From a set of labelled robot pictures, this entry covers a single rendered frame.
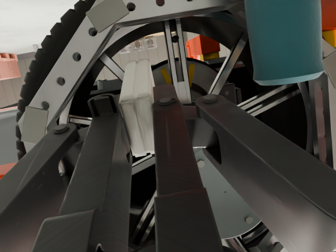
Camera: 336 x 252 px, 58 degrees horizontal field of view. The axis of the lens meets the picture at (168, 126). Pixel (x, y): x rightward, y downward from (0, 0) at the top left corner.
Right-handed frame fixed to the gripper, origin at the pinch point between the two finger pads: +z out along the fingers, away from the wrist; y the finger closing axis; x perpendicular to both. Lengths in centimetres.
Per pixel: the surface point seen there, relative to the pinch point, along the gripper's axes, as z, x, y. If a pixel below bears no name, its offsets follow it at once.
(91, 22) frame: 31.6, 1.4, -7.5
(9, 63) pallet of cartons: 579, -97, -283
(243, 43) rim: 41.8, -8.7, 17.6
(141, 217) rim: 32, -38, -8
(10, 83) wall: 630, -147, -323
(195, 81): 74, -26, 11
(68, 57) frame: 30.1, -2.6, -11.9
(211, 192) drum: 12.4, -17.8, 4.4
